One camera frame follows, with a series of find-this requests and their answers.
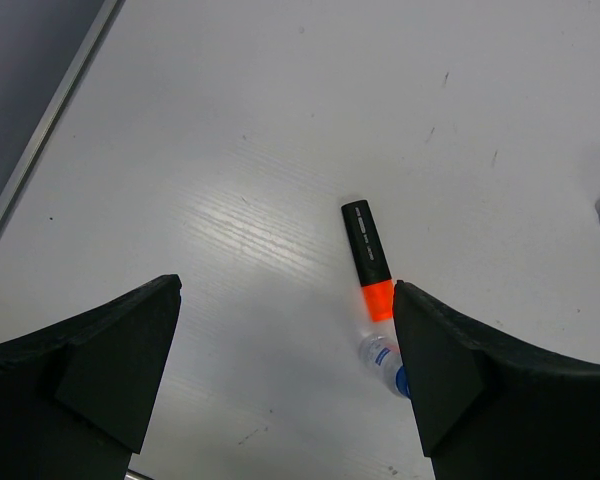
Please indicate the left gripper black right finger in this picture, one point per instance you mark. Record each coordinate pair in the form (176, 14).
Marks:
(490, 406)

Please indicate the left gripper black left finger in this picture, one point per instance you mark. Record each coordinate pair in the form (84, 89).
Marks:
(76, 397)

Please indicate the orange cap black highlighter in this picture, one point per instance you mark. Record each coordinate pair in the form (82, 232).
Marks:
(369, 259)

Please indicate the small clear glue bottle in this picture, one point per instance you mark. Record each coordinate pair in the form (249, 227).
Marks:
(380, 354)

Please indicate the left aluminium table rail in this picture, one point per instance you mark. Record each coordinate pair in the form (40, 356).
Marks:
(46, 48)

